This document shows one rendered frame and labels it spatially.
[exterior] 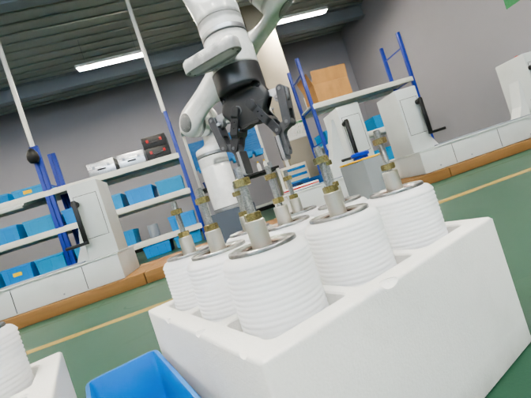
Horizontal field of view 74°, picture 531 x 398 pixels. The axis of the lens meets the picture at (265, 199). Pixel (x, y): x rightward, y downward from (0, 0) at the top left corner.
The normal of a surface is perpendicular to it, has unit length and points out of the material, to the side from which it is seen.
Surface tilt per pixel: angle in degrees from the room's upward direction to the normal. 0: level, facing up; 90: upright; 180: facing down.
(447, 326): 90
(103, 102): 90
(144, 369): 88
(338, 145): 90
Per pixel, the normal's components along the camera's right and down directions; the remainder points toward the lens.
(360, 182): -0.80, 0.26
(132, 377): 0.46, -0.18
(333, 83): 0.22, -0.07
